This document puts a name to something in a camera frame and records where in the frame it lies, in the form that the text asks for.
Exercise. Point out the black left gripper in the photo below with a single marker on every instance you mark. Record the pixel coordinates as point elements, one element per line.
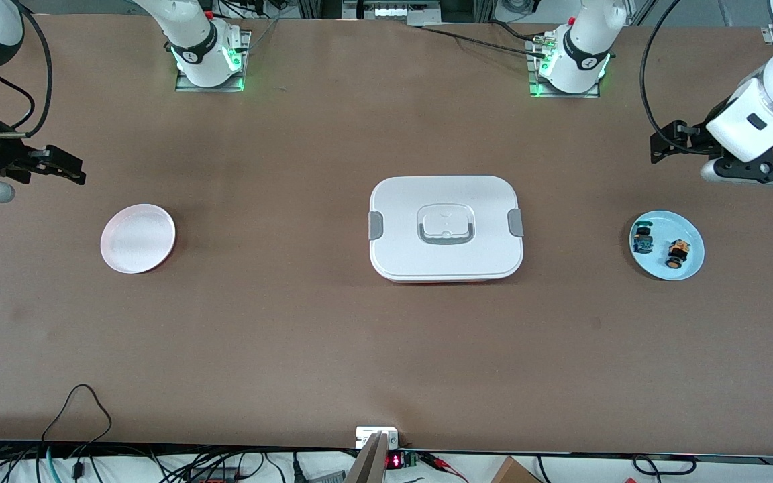
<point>690,136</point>

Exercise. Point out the orange and black switch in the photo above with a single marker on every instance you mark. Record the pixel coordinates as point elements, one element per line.
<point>678,252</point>

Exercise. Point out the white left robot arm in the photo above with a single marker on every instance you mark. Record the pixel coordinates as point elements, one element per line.
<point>581,54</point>

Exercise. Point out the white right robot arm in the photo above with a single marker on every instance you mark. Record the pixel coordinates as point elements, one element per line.
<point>198,47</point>

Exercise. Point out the white lunch box grey clips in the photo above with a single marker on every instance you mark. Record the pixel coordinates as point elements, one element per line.
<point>447,258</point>

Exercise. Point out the brown cardboard box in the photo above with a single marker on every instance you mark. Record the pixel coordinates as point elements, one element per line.
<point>514,473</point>

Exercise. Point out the pink round plate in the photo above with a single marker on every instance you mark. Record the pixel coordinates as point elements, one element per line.
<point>138,241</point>

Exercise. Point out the light blue round plate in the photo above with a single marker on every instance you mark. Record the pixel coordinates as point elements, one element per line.
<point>661,268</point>

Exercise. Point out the white power strip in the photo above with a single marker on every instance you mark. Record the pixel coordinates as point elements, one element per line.
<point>393,12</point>

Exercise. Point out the red clip lead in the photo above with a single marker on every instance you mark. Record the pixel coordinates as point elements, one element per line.
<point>443,464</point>

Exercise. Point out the red digit display module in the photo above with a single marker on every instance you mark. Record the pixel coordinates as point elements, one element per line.
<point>396,461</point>

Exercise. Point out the blue and black switch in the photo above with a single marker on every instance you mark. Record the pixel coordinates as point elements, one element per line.
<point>643,238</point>

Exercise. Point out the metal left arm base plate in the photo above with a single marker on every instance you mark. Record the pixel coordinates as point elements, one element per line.
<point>541,94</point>

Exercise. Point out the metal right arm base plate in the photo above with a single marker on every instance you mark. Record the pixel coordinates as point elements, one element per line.
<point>188,87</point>

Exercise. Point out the aluminium frame profile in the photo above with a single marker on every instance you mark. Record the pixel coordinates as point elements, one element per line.
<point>767,33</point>

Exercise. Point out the small white bracket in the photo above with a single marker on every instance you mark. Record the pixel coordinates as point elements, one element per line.
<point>368,435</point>

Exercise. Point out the aluminium camera post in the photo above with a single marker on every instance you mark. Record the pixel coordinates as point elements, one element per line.
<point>370,463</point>

